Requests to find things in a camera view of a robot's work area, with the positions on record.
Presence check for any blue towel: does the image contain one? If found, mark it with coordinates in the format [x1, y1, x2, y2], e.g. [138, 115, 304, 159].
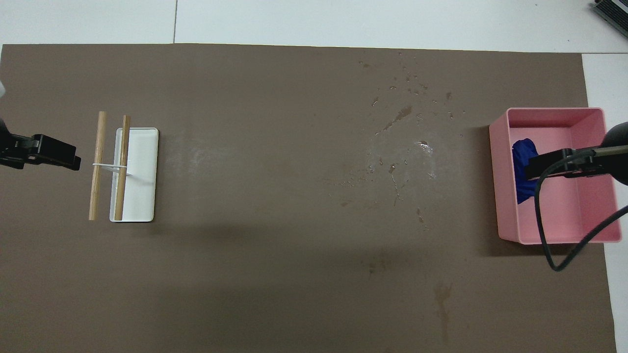
[512, 139, 540, 205]

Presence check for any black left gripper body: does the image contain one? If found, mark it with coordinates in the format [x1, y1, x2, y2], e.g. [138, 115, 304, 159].
[0, 120, 34, 170]

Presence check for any pink plastic bin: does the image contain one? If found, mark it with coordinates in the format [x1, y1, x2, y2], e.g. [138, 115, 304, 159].
[489, 107, 623, 245]

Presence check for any white rack base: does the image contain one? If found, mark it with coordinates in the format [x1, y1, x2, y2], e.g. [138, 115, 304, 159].
[109, 127, 159, 223]

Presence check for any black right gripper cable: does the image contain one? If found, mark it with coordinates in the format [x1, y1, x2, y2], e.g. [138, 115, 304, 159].
[535, 146, 628, 272]

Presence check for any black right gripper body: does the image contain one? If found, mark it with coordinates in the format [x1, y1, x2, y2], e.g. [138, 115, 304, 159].
[564, 122, 628, 186]

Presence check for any brown table mat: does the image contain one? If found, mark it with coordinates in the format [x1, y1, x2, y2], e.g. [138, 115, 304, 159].
[0, 43, 618, 353]

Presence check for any light wooden dowel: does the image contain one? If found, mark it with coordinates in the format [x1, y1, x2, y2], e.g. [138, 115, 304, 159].
[89, 111, 107, 220]

